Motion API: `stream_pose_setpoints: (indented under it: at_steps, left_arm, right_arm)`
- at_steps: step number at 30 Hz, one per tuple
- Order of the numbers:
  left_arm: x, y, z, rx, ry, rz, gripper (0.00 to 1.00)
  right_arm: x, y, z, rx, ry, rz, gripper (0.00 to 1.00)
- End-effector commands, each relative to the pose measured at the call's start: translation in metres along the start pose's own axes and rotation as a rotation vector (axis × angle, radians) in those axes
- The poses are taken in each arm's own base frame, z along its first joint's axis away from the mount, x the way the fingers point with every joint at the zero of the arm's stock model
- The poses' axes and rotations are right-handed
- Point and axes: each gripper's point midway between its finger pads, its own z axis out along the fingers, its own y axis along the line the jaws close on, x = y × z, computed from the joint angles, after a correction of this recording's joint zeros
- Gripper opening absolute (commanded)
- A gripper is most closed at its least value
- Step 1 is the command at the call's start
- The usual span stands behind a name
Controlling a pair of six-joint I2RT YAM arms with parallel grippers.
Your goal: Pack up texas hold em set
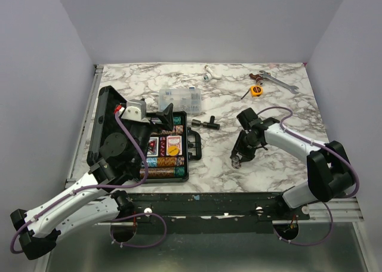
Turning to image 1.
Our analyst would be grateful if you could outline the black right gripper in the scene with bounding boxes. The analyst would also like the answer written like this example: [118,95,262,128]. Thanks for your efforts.
[232,130,261,162]

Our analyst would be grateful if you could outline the white poker chip pair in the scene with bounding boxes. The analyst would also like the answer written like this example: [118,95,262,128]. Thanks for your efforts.
[231,156,241,169]

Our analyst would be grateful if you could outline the red playing card deck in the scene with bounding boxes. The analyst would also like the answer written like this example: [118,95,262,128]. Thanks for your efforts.
[166,135,182,156]

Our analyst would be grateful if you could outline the black poker set case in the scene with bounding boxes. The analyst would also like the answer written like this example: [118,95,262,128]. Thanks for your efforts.
[87,86,202,185]

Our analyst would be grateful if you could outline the blue playing card deck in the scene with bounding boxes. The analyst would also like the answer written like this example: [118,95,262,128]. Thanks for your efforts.
[146,136,159,157]

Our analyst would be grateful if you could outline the yellow dealer button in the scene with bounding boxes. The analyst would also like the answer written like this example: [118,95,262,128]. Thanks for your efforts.
[167,146,180,156]

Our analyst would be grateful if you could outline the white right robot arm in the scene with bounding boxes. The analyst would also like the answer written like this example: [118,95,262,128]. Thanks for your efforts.
[230,108,359,220]

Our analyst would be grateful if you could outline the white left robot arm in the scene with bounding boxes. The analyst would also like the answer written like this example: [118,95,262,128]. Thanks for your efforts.
[10,100,174,260]

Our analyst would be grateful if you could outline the green poker chip row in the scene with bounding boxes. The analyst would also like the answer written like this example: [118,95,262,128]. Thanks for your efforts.
[173,116,182,125]

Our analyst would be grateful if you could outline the orange poker chip row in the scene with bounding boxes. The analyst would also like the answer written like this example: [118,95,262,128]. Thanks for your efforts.
[152,125,184,136]

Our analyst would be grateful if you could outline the red dice column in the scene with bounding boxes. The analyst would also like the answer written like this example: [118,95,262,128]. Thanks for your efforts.
[159,137,166,157]

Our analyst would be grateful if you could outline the clear plastic organizer box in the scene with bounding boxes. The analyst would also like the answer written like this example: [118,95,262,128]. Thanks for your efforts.
[158,87,202,115]

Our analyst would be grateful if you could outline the black T-shaped pipe fitting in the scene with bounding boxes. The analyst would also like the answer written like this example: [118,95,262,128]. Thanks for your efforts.
[191,116,220,130]

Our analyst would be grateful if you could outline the lower poker chip rows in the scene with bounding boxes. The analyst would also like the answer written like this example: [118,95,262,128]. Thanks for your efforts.
[146,156,186,179]

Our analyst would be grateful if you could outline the yellow tape measure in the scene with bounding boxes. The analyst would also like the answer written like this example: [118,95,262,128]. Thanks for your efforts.
[249,85,263,97]

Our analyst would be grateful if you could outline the silver open-end wrench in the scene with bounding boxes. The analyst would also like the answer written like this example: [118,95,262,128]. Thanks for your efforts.
[259,70,300,95]

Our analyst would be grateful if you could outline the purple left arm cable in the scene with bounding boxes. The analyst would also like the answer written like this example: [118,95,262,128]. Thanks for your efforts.
[10,110,168,255]

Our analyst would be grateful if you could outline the brown handled tool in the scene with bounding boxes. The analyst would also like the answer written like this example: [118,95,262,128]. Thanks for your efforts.
[249,73,264,86]

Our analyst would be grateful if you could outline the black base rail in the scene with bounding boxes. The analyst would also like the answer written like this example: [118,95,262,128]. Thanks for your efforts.
[103,193,311,236]

